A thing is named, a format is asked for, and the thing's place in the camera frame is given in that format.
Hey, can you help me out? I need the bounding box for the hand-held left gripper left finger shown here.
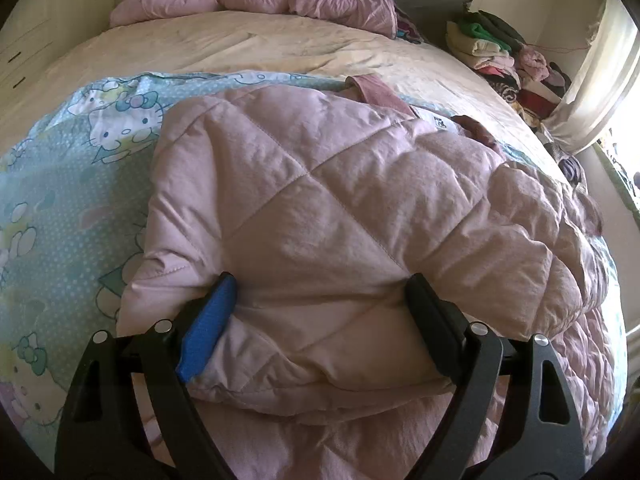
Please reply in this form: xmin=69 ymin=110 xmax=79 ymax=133
xmin=54 ymin=271 xmax=238 ymax=480

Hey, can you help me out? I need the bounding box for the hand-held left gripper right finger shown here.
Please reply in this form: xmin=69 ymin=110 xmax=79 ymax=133
xmin=404 ymin=272 xmax=587 ymax=480

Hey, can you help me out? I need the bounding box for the pink quilted coat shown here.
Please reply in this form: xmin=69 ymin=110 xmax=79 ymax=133
xmin=116 ymin=74 xmax=626 ymax=480

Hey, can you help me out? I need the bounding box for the pile of folded clothes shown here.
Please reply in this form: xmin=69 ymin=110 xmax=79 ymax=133
xmin=445 ymin=10 xmax=573 ymax=126

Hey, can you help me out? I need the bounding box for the blue cartoon printed blanket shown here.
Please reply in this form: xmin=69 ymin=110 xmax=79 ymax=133
xmin=0 ymin=71 xmax=628 ymax=466

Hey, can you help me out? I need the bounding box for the purple cloth bundle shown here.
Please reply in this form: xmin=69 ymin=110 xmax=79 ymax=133
xmin=557 ymin=152 xmax=588 ymax=186

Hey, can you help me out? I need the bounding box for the window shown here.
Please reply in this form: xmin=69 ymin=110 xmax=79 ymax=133
xmin=595 ymin=35 xmax=640 ymax=211

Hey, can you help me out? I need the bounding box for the bed with cream sheet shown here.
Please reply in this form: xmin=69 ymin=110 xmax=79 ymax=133
xmin=0 ymin=7 xmax=631 ymax=480

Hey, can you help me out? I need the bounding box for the cream curtain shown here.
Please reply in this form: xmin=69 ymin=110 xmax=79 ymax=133
xmin=545 ymin=0 xmax=640 ymax=156

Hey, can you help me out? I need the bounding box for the colourful patterned cloth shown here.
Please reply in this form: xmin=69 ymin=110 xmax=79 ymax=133
xmin=395 ymin=5 xmax=426 ymax=46

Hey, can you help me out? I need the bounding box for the grey padded headboard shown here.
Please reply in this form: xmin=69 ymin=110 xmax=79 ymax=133
xmin=315 ymin=0 xmax=476 ymax=46

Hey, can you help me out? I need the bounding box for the crumpled pink quilted garment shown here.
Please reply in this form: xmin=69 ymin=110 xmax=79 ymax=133
xmin=109 ymin=0 xmax=399 ymax=41

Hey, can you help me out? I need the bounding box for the cream wardrobe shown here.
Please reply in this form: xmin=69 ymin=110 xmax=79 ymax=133
xmin=0 ymin=0 xmax=113 ymax=111

